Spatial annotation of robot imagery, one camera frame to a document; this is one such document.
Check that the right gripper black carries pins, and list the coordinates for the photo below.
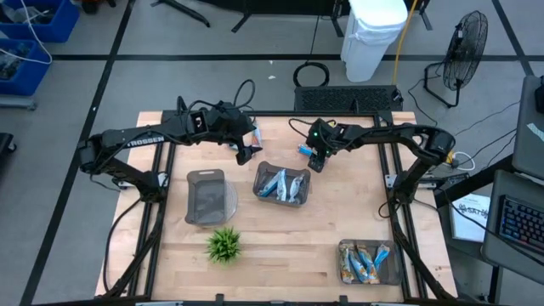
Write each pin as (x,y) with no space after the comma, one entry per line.
(322,135)

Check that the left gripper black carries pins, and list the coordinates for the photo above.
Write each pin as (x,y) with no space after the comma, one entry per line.
(234,125)

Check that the red green wrapper granola bar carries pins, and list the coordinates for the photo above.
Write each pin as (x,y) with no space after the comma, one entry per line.
(345,263)
(256,137)

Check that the grey translucent plastic bin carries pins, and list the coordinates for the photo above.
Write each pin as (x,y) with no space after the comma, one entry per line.
(208,200)
(304,170)
(393,272)

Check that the blue orange wrapper granola bar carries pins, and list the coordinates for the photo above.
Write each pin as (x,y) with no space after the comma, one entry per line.
(357,265)
(381,255)

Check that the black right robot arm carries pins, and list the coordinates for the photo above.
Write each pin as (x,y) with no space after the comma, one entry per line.
(382,132)

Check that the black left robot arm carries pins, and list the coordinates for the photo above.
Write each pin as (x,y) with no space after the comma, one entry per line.
(140,140)

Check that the round woven placemat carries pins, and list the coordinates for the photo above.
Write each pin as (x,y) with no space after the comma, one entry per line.
(231,200)

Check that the black perforated metal case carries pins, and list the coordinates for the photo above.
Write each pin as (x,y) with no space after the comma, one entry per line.
(346,98)

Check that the green plant in white pot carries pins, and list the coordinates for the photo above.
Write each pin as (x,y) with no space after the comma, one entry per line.
(223,245)

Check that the white plastic trash can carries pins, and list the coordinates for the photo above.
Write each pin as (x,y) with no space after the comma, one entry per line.
(370,38)

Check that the yellow power plug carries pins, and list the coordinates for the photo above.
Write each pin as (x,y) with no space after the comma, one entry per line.
(450,158)

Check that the black backdrop stand leg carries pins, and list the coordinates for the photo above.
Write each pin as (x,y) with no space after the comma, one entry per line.
(426,17)
(187,13)
(337,23)
(242,21)

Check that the white printed paper sheet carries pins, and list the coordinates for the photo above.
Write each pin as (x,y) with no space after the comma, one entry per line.
(469,225)

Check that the black floor fan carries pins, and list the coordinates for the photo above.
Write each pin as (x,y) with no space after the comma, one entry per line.
(465,49)

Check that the grey keyboard tray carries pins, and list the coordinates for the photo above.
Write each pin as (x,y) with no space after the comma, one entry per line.
(493,251)

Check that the grey desk panel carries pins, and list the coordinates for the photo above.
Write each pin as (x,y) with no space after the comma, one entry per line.
(527,149)

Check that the black backlit keyboard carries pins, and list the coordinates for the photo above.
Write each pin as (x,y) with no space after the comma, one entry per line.
(523,223)

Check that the blue plastic storage bin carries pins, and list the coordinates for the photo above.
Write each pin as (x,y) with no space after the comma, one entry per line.
(55,25)
(30,72)

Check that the grey dolly platform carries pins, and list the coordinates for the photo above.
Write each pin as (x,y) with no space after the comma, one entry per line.
(17,102)

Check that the black cart corner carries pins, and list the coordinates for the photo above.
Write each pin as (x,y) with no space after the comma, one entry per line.
(5,146)

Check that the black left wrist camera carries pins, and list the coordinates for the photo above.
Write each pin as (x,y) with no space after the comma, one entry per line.
(199,122)

